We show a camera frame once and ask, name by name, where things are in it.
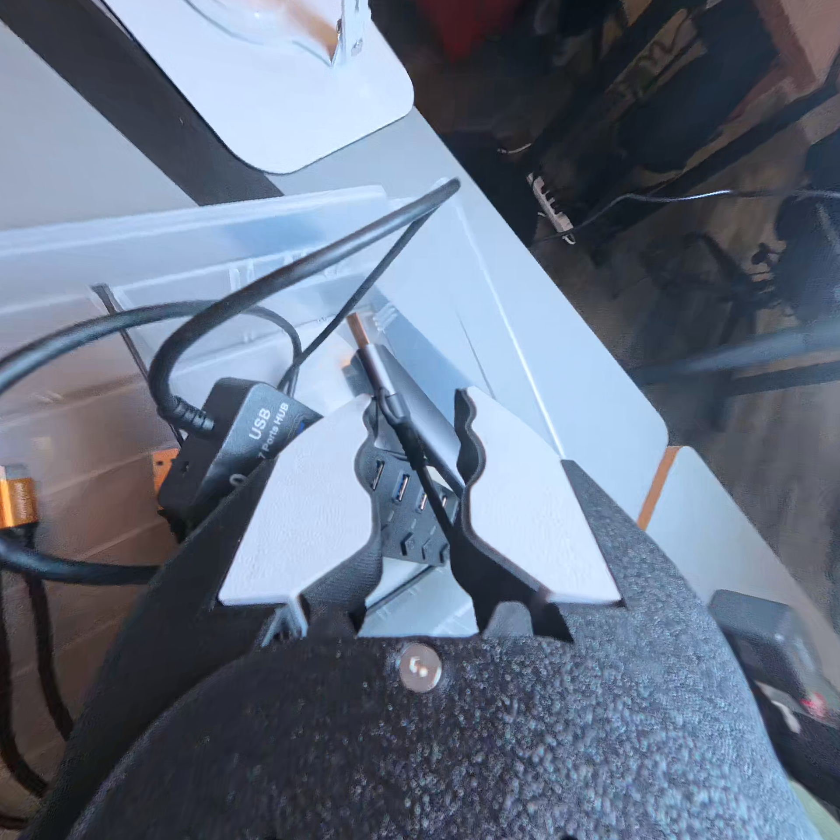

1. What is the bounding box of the instruction sheet on stand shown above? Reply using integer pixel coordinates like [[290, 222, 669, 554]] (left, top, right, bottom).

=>
[[104, 0, 416, 176]]

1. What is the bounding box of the clear plastic bin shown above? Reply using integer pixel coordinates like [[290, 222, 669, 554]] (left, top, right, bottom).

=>
[[0, 184, 567, 639]]

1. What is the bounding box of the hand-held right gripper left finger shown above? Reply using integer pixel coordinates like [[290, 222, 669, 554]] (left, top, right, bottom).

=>
[[217, 394, 385, 641]]

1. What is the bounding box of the black tape strip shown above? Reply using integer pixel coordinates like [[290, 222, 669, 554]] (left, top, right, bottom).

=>
[[0, 0, 284, 206]]

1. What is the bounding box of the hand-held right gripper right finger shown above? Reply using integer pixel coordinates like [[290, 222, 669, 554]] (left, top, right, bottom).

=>
[[453, 387, 623, 641]]

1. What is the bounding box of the black hub cable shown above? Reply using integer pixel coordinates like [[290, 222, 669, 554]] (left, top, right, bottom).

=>
[[147, 177, 462, 435]]

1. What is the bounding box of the black multi-port USB hub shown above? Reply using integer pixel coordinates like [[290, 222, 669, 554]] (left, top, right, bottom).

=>
[[157, 377, 460, 571]]

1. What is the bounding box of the black device with red button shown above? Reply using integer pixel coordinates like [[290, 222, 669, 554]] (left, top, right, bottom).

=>
[[710, 589, 840, 782]]

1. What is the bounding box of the thick black cable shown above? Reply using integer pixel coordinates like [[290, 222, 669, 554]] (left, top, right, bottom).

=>
[[0, 301, 304, 401]]

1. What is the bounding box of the red black USB cable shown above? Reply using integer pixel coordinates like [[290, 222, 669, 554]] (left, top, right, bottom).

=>
[[276, 197, 434, 395]]

